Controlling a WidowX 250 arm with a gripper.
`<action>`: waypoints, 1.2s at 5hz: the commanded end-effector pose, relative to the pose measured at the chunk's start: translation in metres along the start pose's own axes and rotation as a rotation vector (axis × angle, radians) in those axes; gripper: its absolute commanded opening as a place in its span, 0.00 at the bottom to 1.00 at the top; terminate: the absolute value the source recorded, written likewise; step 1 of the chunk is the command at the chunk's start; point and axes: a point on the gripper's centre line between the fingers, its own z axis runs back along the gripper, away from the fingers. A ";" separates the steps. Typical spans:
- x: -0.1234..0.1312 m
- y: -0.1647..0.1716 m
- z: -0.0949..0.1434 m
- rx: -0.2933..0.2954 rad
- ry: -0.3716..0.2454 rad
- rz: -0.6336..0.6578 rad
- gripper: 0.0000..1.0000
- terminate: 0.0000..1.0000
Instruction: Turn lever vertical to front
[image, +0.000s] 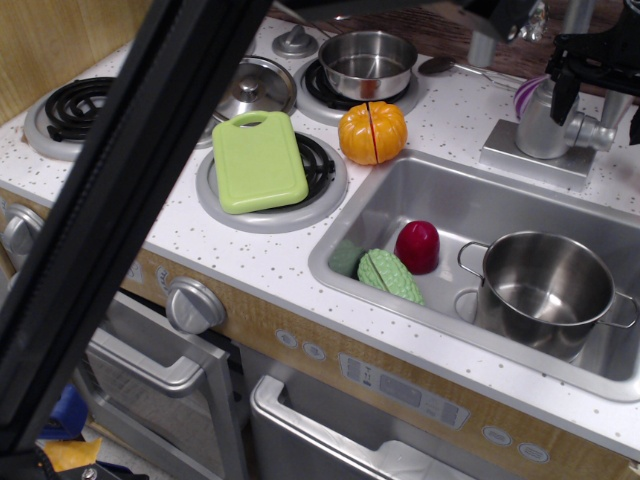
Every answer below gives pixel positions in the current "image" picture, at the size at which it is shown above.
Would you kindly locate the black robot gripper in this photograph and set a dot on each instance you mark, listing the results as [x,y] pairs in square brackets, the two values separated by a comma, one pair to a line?
[608,60]

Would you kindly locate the silver toy faucet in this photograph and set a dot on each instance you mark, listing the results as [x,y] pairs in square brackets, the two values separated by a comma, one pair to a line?
[540,149]

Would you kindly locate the metal spoon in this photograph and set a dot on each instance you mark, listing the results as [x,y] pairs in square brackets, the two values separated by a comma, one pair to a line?
[442,64]

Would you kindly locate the steel pot in sink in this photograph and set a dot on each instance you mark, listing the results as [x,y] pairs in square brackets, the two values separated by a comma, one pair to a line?
[545,291]

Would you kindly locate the steel pot on stove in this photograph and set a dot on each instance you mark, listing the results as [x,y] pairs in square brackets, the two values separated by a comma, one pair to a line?
[367,65]

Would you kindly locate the orange toy pumpkin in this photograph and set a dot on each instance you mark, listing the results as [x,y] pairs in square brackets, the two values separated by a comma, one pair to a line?
[372,133]

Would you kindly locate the silver sink basin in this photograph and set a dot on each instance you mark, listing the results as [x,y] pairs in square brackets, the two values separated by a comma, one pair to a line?
[471,208]

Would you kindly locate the red toy vegetable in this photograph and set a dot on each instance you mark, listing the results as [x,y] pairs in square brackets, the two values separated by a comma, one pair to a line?
[418,247]

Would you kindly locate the back right burner coil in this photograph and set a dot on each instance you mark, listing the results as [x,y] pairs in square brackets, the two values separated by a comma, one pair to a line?
[317,100]

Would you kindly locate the burner coil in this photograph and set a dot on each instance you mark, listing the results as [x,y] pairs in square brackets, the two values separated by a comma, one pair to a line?
[317,100]
[58,124]
[325,172]

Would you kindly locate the front right burner coil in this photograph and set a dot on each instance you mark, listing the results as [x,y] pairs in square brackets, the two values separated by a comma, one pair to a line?
[325,172]

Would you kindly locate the green bumpy toy gourd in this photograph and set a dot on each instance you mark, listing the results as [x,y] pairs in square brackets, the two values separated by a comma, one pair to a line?
[384,271]

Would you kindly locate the silver knob on countertop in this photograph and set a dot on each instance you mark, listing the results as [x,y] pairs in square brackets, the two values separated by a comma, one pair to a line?
[296,44]

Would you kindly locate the steel pot lid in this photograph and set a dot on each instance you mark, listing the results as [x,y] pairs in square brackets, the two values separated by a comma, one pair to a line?
[258,84]

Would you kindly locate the green plastic cutting board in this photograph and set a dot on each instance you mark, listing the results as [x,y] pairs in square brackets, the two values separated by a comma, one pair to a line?
[258,163]

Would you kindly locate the grey control panel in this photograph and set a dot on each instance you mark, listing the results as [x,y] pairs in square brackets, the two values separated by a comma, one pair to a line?
[424,402]

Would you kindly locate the silver dishwasher door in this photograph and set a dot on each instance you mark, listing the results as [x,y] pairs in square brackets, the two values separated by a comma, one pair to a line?
[333,442]

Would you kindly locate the silver stove knob front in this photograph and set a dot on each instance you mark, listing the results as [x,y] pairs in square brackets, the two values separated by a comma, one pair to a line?
[192,308]

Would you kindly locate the silver stove knob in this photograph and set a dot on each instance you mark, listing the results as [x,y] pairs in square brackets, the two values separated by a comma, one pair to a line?
[192,308]
[19,235]

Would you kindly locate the back left burner coil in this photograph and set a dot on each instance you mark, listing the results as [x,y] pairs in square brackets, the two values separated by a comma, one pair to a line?
[58,124]

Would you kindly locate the silver oven door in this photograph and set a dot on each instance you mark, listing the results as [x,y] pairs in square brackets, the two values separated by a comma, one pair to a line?
[178,400]

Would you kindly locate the silver stove knob left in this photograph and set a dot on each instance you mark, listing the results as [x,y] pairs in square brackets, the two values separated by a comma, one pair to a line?
[19,235]

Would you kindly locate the blue and yellow cloth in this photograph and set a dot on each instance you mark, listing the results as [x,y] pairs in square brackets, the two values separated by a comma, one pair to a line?
[60,437]

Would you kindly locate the black metal frame beam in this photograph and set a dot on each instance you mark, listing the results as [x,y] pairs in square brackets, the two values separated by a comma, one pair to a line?
[177,69]

